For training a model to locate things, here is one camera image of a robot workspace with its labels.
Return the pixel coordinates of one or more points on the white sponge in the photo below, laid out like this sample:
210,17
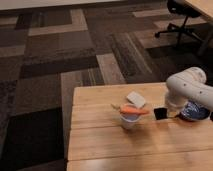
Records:
135,98

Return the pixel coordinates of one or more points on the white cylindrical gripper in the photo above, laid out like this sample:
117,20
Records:
174,104

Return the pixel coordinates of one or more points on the wooden desk in background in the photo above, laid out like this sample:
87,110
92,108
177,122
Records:
205,7

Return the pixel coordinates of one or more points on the black eraser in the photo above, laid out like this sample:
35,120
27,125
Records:
160,113

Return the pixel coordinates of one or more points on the blue patterned bowl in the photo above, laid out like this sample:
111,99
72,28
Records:
193,112

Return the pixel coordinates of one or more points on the small white cup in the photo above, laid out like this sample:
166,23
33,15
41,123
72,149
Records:
129,121

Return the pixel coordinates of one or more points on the orange carrot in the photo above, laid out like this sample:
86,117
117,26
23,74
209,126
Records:
129,109

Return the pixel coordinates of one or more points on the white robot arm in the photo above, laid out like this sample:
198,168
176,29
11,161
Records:
188,95

